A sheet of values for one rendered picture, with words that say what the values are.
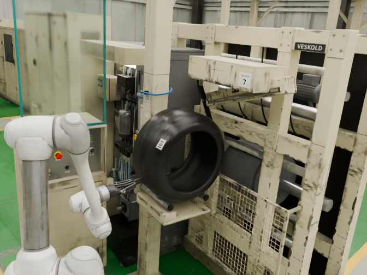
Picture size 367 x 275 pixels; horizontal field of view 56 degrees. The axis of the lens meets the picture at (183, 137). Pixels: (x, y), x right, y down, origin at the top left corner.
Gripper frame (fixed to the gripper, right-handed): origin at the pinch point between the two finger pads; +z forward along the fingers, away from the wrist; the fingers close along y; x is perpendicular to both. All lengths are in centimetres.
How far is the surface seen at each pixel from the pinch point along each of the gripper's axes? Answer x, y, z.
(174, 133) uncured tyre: -28.2, -11.6, 19.3
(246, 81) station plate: -55, -30, 56
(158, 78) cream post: -52, 26, 34
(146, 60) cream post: -63, 35, 31
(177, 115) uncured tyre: -35.2, -3.5, 27.2
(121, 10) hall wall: -76, 976, 472
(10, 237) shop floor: 99, 148, -65
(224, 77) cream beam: -55, -12, 56
